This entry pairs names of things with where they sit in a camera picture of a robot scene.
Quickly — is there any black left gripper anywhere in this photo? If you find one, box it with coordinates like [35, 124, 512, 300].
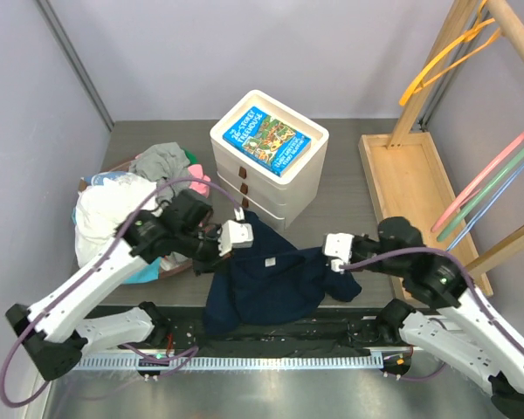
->
[175, 223, 235, 277]

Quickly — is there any navy blue t shirt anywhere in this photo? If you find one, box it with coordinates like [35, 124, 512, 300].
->
[203, 210, 362, 335]

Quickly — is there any yellow hanger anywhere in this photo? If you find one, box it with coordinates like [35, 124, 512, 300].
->
[398, 1, 502, 108]

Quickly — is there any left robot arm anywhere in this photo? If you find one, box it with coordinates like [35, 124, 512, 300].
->
[5, 190, 246, 381]

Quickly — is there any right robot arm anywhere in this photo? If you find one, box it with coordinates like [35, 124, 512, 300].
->
[344, 216, 524, 418]

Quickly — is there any blue hanger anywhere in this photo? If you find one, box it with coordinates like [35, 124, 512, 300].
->
[445, 146, 524, 253]

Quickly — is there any pink hanger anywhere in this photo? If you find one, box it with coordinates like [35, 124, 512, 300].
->
[431, 117, 524, 233]

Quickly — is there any light blue cloth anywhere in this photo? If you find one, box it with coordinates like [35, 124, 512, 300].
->
[123, 258, 161, 285]

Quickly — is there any pink cloth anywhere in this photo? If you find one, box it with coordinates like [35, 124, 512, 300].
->
[187, 163, 212, 202]

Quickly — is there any green cloth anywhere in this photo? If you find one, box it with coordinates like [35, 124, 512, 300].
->
[184, 149, 198, 165]

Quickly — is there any grey cloth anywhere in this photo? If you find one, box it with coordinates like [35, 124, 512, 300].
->
[128, 142, 190, 187]

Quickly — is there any white cloth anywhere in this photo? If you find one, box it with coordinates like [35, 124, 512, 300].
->
[72, 172, 156, 267]

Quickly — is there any white drawer unit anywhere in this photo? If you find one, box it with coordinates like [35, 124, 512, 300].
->
[210, 90, 329, 232]

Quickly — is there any blue treehouse paperback book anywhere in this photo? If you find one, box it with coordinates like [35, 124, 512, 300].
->
[222, 106, 312, 177]

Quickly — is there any wooden clothes rack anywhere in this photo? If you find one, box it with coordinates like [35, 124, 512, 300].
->
[359, 0, 524, 302]

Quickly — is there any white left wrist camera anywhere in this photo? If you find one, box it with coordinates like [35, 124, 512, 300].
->
[217, 208, 254, 257]

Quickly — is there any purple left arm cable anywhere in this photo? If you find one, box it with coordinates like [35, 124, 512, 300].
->
[0, 176, 245, 409]

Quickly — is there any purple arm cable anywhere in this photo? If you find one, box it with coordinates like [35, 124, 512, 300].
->
[0, 176, 245, 409]
[340, 247, 524, 383]

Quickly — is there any white slotted cable duct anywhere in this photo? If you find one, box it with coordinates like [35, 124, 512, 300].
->
[73, 352, 383, 372]

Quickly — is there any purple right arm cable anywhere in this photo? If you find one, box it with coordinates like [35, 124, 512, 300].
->
[340, 247, 524, 383]

